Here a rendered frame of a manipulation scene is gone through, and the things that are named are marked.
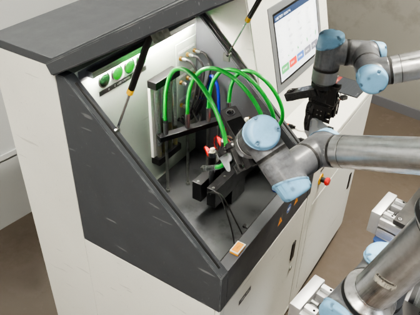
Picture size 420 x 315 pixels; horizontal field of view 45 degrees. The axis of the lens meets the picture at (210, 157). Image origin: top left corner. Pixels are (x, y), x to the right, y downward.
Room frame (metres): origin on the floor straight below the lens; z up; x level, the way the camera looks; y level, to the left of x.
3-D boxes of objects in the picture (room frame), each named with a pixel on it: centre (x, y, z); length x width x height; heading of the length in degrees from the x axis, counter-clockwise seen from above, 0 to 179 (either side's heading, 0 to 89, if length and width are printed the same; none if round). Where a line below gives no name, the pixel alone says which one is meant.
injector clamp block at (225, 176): (1.52, -0.07, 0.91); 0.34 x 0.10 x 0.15; 148
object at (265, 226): (1.29, -0.21, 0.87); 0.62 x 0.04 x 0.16; 148
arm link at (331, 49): (1.35, -0.34, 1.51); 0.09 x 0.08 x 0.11; 84
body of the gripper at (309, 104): (1.35, -0.34, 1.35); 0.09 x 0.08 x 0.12; 58
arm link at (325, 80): (1.36, -0.34, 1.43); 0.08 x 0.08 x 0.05
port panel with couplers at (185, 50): (1.76, 0.09, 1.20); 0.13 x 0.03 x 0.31; 148
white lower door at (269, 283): (1.28, -0.22, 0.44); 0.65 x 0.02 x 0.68; 148
